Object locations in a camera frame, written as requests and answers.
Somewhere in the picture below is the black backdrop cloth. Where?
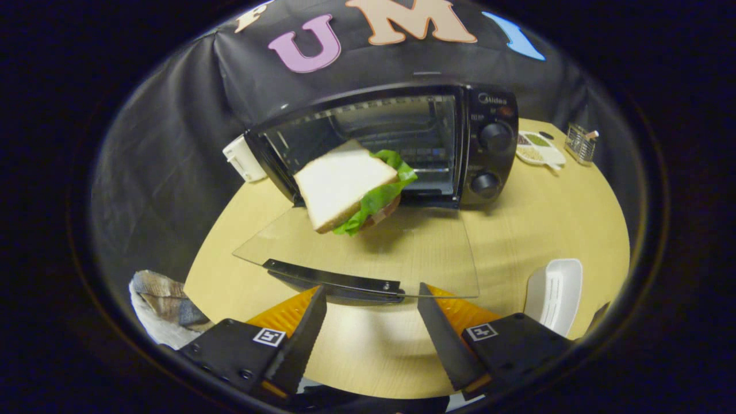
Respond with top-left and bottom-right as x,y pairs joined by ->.
89,0 -> 639,282

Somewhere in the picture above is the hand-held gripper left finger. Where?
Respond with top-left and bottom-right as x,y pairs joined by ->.
178,285 -> 328,397

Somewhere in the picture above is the white rectangular plate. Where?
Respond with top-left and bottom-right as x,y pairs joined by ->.
523,258 -> 584,338

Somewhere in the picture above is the white box appliance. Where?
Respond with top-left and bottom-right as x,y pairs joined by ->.
223,134 -> 268,183

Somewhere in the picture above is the white divided grain dish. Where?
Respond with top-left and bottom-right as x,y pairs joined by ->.
516,131 -> 567,171

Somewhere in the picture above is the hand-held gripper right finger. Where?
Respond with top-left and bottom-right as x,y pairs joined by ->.
417,282 -> 576,401

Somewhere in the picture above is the black toaster oven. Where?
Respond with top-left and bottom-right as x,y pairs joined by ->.
233,80 -> 519,305

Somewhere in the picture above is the grey patterned cloth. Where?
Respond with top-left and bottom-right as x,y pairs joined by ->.
129,270 -> 213,350

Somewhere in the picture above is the lettuce sandwich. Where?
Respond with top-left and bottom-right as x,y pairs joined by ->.
293,140 -> 419,236

